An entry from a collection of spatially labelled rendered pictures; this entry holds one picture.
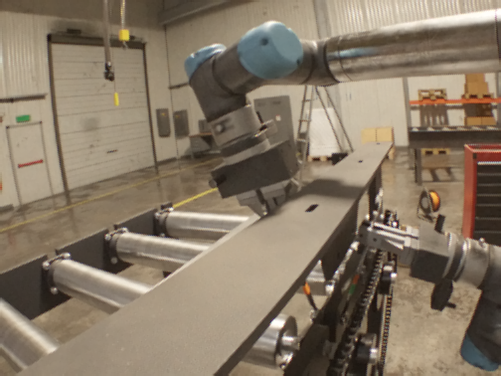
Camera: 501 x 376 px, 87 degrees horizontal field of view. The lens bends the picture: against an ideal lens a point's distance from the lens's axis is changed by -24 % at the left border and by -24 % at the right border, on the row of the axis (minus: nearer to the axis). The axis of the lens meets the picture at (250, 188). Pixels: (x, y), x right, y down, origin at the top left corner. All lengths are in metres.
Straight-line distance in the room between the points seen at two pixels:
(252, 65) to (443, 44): 0.24
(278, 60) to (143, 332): 0.33
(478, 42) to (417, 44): 0.08
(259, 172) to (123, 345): 0.38
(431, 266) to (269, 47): 0.37
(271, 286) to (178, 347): 0.08
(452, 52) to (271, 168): 0.30
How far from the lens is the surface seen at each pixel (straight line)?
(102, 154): 11.22
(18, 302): 1.19
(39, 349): 0.71
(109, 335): 0.20
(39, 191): 9.98
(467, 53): 0.42
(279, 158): 0.48
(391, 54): 0.45
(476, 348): 0.58
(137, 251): 1.19
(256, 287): 0.22
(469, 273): 0.54
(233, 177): 0.53
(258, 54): 0.41
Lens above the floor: 1.27
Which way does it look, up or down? 12 degrees down
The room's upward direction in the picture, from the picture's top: 7 degrees counter-clockwise
